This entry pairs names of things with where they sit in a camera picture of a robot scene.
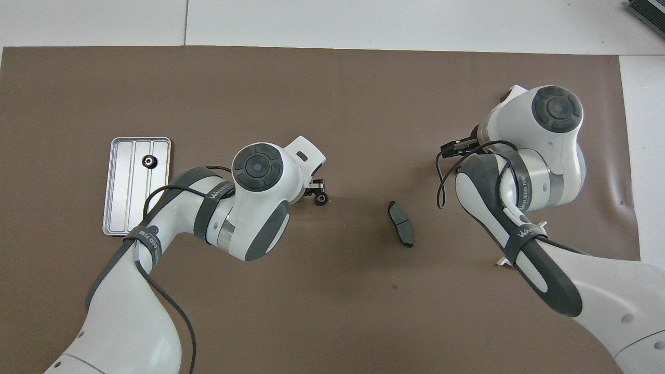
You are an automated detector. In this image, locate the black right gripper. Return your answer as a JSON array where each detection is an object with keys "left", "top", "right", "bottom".
[{"left": 441, "top": 136, "right": 481, "bottom": 159}]

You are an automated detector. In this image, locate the silver ribbed metal tray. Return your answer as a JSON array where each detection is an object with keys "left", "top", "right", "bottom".
[{"left": 102, "top": 137, "right": 172, "bottom": 237}]

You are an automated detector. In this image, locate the brown table mat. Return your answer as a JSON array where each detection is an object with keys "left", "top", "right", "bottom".
[{"left": 0, "top": 46, "right": 654, "bottom": 374}]

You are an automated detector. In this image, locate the long dark brake pad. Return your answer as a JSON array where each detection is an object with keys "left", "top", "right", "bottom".
[{"left": 387, "top": 201, "right": 415, "bottom": 248}]

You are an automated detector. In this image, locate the white semicircular plastic clamp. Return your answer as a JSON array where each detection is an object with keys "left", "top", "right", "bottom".
[{"left": 496, "top": 221, "right": 548, "bottom": 267}]

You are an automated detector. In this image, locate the black ribbed device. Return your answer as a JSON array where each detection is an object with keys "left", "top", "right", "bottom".
[{"left": 626, "top": 0, "right": 665, "bottom": 39}]

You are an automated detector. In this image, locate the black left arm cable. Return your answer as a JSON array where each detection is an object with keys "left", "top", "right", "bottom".
[{"left": 136, "top": 165, "right": 233, "bottom": 374}]

